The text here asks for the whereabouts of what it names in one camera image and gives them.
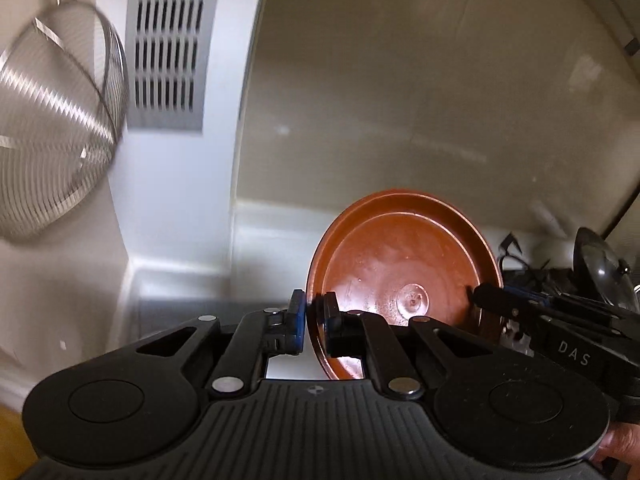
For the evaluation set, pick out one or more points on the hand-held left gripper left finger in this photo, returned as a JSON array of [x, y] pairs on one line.
[[299, 321]]

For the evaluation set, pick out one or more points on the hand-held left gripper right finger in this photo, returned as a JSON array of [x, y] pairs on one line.
[[328, 321]]

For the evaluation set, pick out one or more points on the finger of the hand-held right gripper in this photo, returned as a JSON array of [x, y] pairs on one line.
[[530, 297], [492, 299]]

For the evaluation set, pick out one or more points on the brown plate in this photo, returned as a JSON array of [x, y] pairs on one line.
[[400, 260]]

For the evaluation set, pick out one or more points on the person's right hand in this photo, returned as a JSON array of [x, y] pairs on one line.
[[620, 442]]

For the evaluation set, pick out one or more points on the glass pot lid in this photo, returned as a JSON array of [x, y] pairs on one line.
[[602, 270]]

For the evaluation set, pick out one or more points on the grey vent grille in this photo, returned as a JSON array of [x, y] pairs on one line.
[[167, 45]]

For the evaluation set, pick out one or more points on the metal mesh strainer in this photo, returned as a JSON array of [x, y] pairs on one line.
[[55, 125]]

